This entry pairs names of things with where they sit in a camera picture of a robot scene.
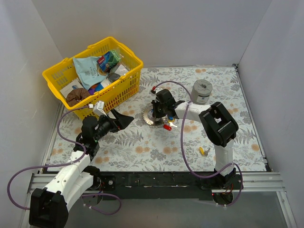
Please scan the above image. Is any red key tag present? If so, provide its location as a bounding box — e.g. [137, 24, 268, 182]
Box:
[163, 124, 171, 131]

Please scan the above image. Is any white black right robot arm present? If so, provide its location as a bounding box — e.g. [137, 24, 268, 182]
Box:
[151, 87, 239, 189]

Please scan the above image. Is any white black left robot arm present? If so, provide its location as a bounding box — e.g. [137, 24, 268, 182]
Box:
[29, 110, 134, 228]

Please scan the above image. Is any floral table mat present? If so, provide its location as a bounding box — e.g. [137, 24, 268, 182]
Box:
[47, 66, 266, 172]

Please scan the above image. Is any brown round pastry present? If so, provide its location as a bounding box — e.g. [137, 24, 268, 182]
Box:
[66, 88, 90, 106]

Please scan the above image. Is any grey tape roll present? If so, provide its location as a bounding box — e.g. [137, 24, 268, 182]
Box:
[191, 79, 213, 105]

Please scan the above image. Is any yellow plastic basket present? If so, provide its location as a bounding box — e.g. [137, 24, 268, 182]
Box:
[42, 37, 143, 120]

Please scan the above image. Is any white card box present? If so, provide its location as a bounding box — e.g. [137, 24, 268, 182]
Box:
[60, 79, 83, 98]

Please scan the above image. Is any light blue chips bag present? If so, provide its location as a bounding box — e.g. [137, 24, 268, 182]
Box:
[73, 57, 107, 90]

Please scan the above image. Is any yellow headed loose key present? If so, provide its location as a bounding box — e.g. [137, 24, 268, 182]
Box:
[199, 147, 210, 157]

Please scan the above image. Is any blue green sponge pack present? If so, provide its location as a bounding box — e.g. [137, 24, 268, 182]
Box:
[97, 50, 121, 72]

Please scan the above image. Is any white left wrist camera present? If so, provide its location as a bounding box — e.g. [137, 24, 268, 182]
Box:
[93, 101, 106, 116]

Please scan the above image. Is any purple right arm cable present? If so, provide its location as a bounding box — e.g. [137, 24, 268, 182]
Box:
[152, 80, 244, 207]

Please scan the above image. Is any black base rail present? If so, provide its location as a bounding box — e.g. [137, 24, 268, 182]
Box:
[73, 171, 244, 201]

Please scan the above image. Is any aluminium frame rail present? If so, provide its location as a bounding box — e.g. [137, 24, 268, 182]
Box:
[28, 172, 285, 193]

